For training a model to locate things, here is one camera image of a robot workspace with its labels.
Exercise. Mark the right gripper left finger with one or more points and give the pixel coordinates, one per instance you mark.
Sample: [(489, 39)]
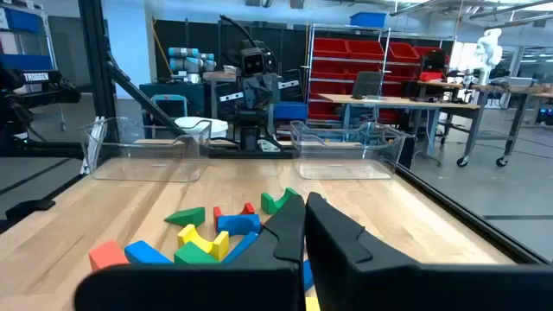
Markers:
[(259, 285)]

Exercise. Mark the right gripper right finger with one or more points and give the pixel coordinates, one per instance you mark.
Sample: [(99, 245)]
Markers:
[(367, 281)]

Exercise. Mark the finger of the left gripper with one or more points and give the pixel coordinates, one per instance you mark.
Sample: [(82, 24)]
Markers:
[(271, 90), (251, 93)]

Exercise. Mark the long blue block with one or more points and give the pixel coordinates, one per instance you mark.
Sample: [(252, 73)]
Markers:
[(242, 245)]

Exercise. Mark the blue rectangular block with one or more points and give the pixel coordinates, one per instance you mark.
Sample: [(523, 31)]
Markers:
[(307, 276), (144, 254)]

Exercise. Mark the yellow arch block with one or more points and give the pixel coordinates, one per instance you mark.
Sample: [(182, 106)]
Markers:
[(221, 246)]

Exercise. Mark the blue arch block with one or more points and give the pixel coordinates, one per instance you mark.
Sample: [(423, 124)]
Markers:
[(239, 224)]

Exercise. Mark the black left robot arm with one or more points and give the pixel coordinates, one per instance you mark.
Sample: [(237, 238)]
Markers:
[(250, 129)]

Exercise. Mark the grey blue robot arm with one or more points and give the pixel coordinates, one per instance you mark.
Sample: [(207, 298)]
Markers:
[(190, 60)]

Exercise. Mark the black box white label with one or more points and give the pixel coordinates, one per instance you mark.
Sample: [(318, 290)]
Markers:
[(290, 88), (229, 101)]

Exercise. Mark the blue chair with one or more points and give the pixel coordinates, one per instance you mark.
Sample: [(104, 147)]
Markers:
[(290, 111)]

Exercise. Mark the red plastic storage bin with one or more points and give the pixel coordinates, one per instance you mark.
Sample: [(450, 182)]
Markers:
[(366, 49), (324, 88), (329, 69), (402, 52), (392, 89), (402, 71), (330, 47), (322, 111), (389, 116)]

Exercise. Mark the yellow rectangular block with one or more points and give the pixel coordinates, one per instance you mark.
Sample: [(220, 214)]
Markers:
[(312, 304)]

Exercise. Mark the white bucket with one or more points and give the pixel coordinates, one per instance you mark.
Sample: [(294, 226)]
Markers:
[(203, 126)]

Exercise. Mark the black room divider panel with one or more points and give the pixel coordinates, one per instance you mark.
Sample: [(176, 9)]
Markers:
[(203, 39)]

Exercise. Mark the green triangle block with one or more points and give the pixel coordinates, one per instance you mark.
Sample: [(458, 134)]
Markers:
[(192, 255)]

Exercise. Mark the red arch block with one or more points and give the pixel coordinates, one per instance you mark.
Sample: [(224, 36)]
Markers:
[(248, 209)]

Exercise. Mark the dark cabinet desk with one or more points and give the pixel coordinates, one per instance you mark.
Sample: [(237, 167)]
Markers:
[(173, 93)]

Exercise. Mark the green arch block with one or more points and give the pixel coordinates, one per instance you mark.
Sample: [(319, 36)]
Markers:
[(268, 203)]

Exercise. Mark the dark monitor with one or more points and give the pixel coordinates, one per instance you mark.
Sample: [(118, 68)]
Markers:
[(367, 84)]

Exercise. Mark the green wedge block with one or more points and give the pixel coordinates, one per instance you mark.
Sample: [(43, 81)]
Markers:
[(190, 217)]

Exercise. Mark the blue plastic storage bin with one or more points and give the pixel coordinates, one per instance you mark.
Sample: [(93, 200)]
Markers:
[(26, 61), (367, 19), (21, 19)]

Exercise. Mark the clear plastic bin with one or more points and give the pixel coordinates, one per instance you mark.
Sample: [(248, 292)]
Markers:
[(345, 168), (147, 170)]

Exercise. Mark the wooden work table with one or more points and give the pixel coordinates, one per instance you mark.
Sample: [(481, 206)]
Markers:
[(389, 100)]

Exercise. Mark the orange triangle block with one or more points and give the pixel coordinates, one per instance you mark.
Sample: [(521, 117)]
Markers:
[(107, 255)]

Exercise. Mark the red box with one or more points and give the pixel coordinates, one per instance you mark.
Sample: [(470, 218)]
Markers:
[(430, 76)]

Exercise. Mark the white humanoid robot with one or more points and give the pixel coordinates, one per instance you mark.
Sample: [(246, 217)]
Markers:
[(488, 52)]

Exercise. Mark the rolling work table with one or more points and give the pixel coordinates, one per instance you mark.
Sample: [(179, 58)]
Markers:
[(510, 88)]

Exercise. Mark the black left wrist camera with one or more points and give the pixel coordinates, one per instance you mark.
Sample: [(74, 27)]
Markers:
[(252, 61)]

